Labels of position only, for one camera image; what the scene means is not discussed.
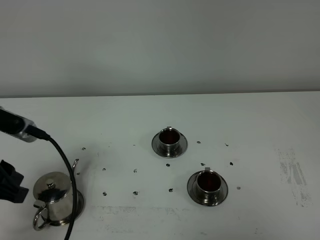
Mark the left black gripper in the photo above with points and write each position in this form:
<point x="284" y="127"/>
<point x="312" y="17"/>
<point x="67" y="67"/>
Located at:
<point x="10" y="184"/>

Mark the stainless steel teapot saucer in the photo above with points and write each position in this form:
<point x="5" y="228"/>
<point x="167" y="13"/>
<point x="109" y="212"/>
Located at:
<point x="80" y="202"/>

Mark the far stainless steel teacup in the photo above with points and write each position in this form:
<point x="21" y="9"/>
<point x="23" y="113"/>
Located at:
<point x="169" y="139"/>

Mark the stainless steel teacup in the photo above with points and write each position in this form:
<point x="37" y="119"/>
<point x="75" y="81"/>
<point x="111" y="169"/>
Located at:
<point x="208" y="181"/>
<point x="169" y="139"/>

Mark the far stainless steel saucer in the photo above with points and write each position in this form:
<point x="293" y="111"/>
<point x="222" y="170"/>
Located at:
<point x="183" y="145"/>

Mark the near stainless steel saucer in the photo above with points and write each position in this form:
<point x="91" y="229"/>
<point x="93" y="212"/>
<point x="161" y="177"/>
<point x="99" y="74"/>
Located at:
<point x="205" y="199"/>

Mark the near stainless steel teacup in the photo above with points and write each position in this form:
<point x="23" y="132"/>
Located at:
<point x="208" y="181"/>

